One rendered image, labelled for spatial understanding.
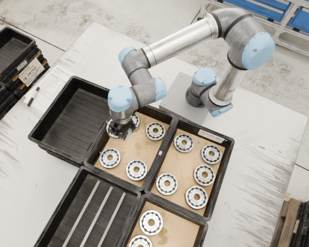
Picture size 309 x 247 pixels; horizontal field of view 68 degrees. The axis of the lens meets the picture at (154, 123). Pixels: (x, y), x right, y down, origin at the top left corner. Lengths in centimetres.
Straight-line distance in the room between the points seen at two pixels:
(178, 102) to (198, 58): 129
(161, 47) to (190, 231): 78
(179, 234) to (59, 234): 52
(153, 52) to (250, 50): 32
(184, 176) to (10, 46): 174
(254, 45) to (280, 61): 207
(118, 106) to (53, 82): 98
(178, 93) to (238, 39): 65
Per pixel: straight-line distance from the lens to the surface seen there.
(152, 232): 109
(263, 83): 264
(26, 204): 140
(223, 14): 90
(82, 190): 117
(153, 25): 289
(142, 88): 74
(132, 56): 82
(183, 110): 136
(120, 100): 70
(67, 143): 126
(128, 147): 118
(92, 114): 129
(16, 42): 229
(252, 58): 84
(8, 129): 158
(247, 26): 87
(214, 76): 123
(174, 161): 117
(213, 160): 117
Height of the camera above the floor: 195
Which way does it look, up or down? 65 degrees down
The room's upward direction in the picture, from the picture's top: 3 degrees clockwise
